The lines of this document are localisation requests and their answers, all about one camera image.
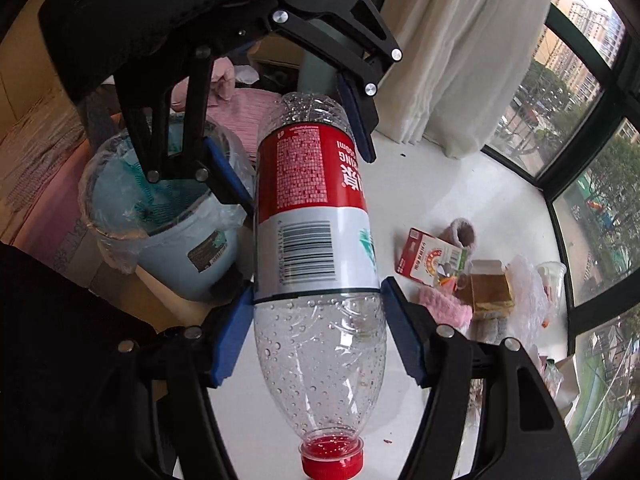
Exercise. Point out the light blue trash bin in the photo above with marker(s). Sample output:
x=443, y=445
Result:
x=191, y=268

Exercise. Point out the dark window frame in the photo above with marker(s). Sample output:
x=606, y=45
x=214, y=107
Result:
x=571, y=130

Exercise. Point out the red white torn carton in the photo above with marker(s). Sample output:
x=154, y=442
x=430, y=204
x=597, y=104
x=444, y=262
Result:
x=430, y=261

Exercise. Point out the clear bin liner bag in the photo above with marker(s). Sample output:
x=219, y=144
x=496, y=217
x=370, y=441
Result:
x=129, y=215

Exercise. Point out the white torn paper box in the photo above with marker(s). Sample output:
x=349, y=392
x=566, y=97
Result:
x=565, y=390

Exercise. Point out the crumpled clear plastic bag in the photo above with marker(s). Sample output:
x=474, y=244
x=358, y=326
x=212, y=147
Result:
x=531, y=304

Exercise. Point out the mauve fuzzy sock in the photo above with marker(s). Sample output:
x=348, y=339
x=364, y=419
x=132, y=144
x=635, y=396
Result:
x=460, y=233

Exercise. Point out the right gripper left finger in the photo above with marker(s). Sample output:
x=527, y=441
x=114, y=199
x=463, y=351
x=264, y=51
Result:
x=174, y=420

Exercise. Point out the white sheer curtain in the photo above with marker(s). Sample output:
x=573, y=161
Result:
x=462, y=61

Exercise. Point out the pink fuzzy sock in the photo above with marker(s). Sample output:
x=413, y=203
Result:
x=446, y=309

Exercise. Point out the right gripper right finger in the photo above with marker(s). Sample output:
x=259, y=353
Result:
x=522, y=434

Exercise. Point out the gold cardboard box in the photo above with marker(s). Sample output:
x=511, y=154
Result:
x=491, y=296

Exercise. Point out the pink clothes pile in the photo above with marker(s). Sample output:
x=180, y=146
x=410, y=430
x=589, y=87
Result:
x=235, y=102

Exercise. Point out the clear bottle red label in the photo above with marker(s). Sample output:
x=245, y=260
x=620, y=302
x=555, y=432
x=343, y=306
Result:
x=319, y=323

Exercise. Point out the grey fuzzy sock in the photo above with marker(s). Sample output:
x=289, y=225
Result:
x=491, y=331

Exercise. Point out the clear plastic cup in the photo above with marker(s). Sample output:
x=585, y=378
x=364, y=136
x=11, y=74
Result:
x=552, y=274

